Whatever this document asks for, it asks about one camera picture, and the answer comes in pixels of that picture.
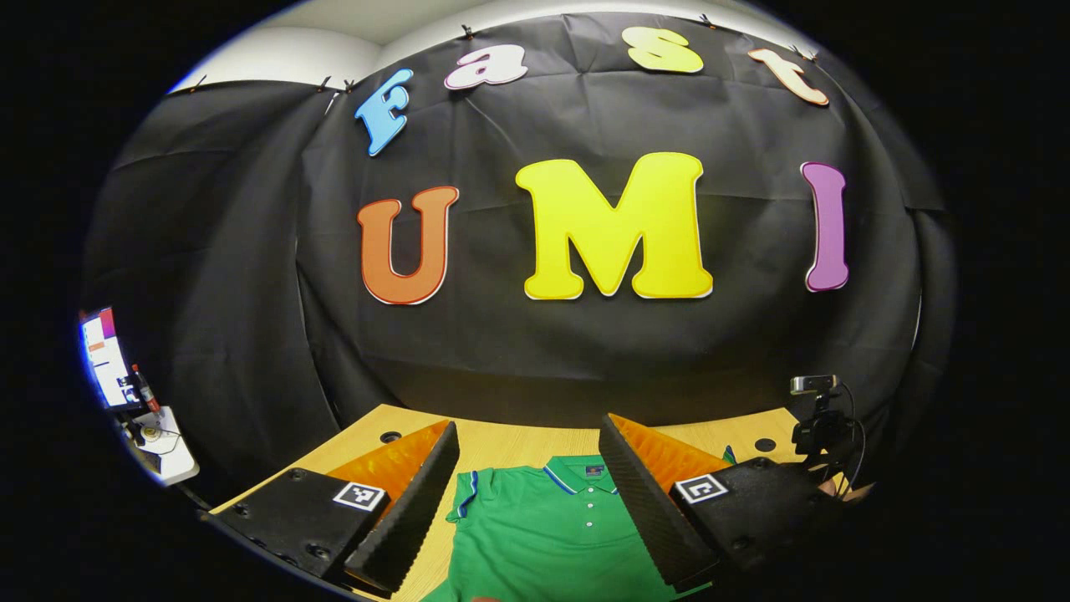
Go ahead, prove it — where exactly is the computer monitor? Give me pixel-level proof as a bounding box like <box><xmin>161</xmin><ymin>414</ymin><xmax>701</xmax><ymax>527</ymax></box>
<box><xmin>79</xmin><ymin>306</ymin><xmax>141</xmax><ymax>411</ymax></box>

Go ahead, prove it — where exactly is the black backdrop cloth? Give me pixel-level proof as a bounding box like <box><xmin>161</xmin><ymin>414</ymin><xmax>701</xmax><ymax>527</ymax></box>
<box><xmin>84</xmin><ymin>10</ymin><xmax>958</xmax><ymax>503</ymax></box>

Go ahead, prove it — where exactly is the white side table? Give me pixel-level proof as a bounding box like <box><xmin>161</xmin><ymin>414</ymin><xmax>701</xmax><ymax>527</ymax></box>
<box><xmin>121</xmin><ymin>406</ymin><xmax>201</xmax><ymax>487</ymax></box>

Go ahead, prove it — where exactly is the green T-shirt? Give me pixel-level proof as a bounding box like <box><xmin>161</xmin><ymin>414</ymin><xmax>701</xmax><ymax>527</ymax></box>
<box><xmin>422</xmin><ymin>450</ymin><xmax>741</xmax><ymax>602</ymax></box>

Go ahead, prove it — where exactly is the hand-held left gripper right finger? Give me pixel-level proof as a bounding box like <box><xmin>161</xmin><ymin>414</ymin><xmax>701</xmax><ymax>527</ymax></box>
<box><xmin>597</xmin><ymin>413</ymin><xmax>845</xmax><ymax>590</ymax></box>

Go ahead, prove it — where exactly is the row of black backdrop clips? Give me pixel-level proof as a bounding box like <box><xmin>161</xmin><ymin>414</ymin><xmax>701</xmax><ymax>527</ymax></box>
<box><xmin>188</xmin><ymin>13</ymin><xmax>818</xmax><ymax>94</ymax></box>

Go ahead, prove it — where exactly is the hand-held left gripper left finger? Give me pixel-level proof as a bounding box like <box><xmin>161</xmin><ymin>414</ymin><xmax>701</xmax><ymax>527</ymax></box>
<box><xmin>201</xmin><ymin>420</ymin><xmax>462</xmax><ymax>596</ymax></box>

